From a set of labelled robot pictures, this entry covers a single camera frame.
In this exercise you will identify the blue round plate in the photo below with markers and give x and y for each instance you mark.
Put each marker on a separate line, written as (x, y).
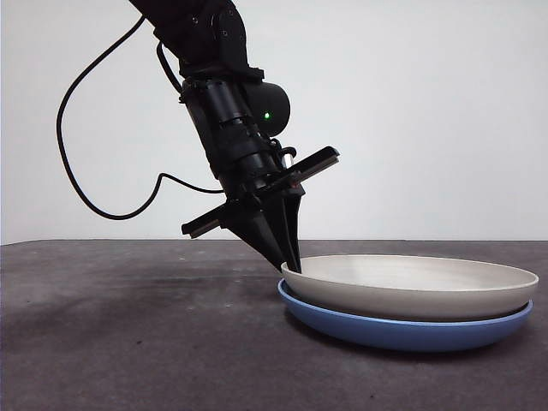
(385, 334)

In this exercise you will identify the pale grey left wrist camera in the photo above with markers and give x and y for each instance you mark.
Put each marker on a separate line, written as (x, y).
(287, 160)

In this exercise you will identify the white round plate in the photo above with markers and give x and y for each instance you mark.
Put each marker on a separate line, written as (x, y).
(406, 291)

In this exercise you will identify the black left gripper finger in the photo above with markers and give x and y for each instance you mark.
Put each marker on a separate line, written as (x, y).
(293, 231)
(263, 235)

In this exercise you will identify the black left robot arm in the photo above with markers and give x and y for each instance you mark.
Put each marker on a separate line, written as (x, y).
(222, 120)

